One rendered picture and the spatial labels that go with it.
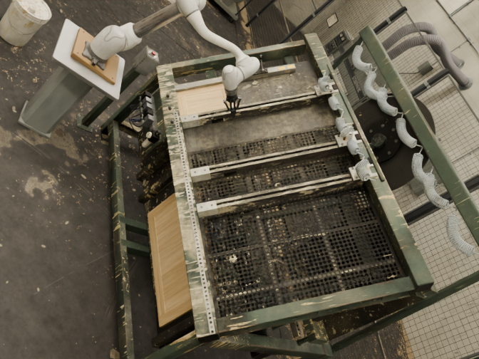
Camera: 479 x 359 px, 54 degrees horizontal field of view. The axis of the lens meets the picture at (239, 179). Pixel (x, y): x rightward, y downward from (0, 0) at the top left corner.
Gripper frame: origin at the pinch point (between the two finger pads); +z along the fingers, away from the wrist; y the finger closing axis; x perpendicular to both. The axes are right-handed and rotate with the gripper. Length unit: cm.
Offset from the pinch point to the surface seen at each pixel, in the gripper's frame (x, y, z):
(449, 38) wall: 404, 466, 336
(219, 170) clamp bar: -47, -18, 2
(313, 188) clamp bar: -75, 37, 2
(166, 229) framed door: -55, -64, 48
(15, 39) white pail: 116, -159, -11
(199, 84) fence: 40.1, -18.8, 4.2
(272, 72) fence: 39, 38, 5
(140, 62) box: 57, -60, -13
